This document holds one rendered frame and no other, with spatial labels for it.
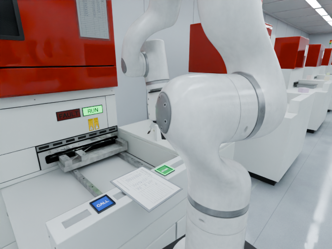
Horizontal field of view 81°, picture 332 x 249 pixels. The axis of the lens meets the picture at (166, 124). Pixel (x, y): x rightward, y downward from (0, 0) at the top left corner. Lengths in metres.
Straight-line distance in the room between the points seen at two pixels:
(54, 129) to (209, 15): 0.94
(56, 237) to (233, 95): 0.51
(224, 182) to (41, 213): 0.74
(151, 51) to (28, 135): 0.71
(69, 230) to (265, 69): 0.56
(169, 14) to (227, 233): 0.53
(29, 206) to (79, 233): 0.43
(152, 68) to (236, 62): 0.33
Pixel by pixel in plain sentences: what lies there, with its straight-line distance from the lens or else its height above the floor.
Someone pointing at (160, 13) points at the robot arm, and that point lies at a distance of 0.60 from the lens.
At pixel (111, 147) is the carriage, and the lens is 1.20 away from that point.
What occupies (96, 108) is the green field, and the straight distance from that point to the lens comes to 1.18.
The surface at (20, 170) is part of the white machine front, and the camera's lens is 1.15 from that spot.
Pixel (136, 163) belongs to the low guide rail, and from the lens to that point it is 1.07.
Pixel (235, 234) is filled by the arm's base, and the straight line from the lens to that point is 0.42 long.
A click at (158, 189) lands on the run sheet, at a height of 0.96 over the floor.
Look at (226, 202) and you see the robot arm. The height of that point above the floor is 1.14.
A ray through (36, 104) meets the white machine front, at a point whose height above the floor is 1.17.
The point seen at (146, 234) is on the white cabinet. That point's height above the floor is 0.79.
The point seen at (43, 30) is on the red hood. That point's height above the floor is 1.48.
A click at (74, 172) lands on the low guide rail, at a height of 0.85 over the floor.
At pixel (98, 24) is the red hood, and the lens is 1.14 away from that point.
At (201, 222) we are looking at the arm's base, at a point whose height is 1.09.
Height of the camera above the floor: 1.36
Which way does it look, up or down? 18 degrees down
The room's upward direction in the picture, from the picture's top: straight up
